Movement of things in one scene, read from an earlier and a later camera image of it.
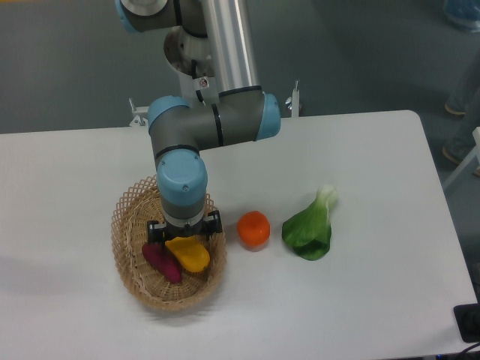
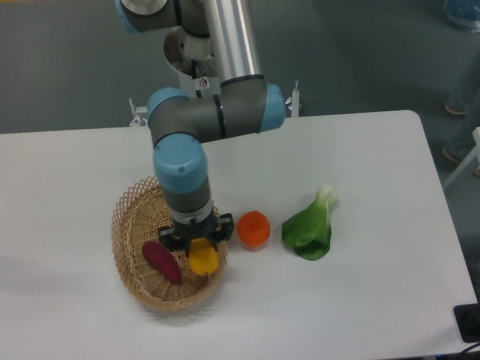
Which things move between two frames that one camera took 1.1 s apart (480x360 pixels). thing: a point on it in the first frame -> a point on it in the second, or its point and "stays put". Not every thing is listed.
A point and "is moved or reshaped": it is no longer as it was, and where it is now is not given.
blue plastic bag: [463, 13] stays put
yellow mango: [190, 253] is moved or reshaped
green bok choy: [309, 231] stays put
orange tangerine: [253, 230] stays put
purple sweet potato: [157, 256] stays put
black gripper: [212, 226] -> [179, 237]
